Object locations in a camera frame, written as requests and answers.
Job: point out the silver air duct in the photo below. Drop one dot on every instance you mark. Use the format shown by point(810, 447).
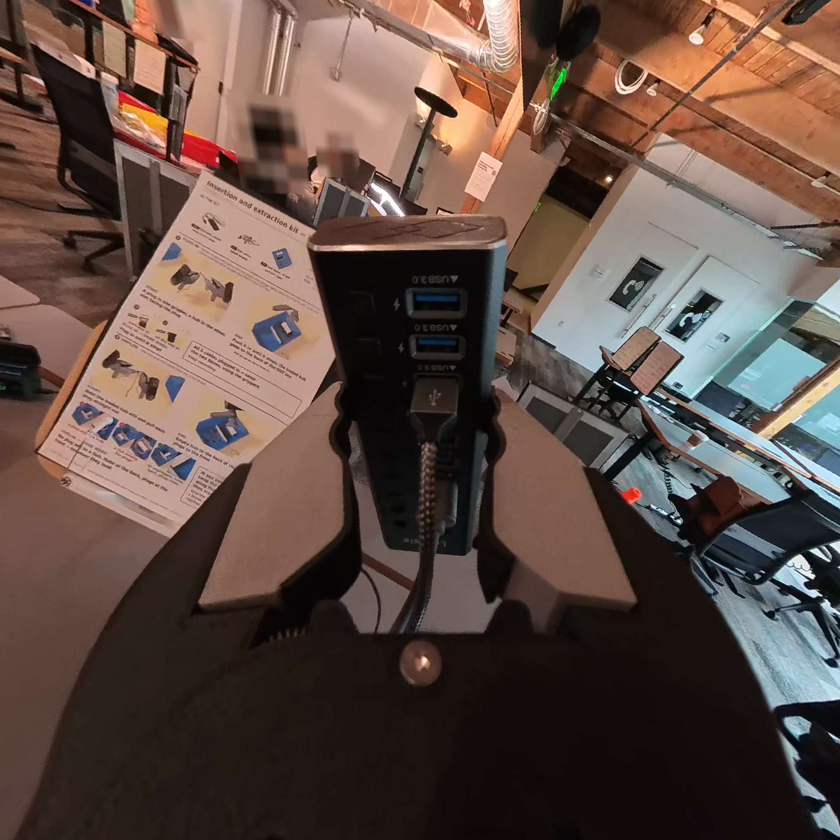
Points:
point(499, 33)

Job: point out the office chair with brown jacket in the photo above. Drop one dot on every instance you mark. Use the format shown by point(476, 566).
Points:
point(774, 531)

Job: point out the black power station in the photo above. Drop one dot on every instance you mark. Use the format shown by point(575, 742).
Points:
point(19, 371)

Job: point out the black office chair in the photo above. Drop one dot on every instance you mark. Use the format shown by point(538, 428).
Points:
point(79, 131)

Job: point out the instruction sheet board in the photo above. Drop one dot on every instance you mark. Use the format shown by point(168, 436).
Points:
point(197, 315)

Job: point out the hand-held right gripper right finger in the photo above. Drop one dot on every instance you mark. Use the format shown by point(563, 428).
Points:
point(558, 525)

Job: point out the grey panel on stand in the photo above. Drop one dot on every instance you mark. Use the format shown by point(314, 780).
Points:
point(338, 200)

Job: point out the black floor lamp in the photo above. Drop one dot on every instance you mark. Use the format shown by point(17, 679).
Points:
point(430, 131)

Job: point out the wooden back chair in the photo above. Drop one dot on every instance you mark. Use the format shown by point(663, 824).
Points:
point(633, 348)
point(656, 367)

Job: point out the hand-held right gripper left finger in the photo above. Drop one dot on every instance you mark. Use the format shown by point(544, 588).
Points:
point(282, 512)

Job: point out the orange traffic cone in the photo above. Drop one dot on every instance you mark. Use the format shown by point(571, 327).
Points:
point(631, 496)

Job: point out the long wooden-edged desk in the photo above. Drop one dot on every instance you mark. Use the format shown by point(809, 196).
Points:
point(735, 459)

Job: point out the grey divider panel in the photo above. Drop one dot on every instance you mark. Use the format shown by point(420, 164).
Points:
point(577, 426)

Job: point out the white paper notice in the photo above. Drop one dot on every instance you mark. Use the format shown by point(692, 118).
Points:
point(483, 176)

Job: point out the black phone sign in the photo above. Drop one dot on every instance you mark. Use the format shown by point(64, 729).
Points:
point(635, 285)
point(692, 318)

